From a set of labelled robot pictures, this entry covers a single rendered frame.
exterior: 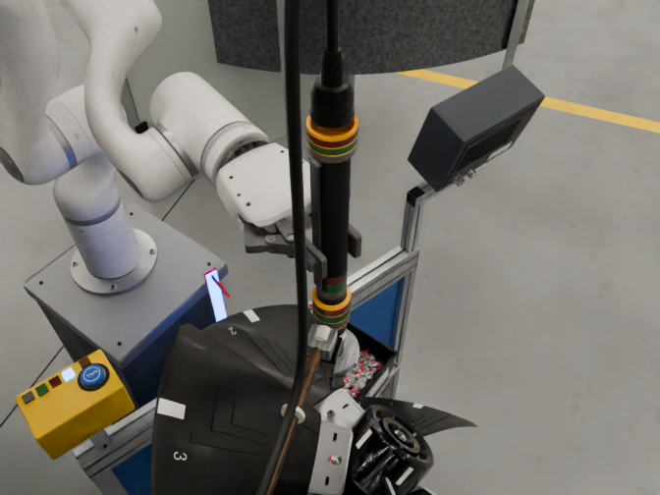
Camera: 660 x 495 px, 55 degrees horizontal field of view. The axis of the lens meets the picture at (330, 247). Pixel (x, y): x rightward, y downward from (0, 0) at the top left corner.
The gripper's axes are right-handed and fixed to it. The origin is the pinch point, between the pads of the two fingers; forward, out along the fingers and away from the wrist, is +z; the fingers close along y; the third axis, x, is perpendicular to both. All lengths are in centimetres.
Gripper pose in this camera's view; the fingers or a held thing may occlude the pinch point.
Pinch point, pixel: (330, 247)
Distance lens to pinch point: 64.0
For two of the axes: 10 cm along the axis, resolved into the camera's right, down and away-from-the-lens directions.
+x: 0.0, -6.5, -7.6
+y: -7.9, 4.7, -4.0
